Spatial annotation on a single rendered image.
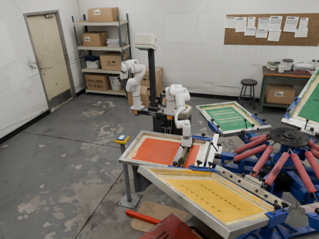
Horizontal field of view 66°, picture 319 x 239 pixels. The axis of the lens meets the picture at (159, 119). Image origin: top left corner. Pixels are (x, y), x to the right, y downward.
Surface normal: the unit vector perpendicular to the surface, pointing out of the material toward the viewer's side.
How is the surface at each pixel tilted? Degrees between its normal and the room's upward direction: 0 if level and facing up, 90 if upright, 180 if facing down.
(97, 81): 90
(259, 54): 90
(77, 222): 0
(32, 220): 0
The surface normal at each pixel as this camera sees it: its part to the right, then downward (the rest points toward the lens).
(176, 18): -0.32, 0.45
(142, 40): -0.37, 0.00
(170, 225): -0.04, -0.89
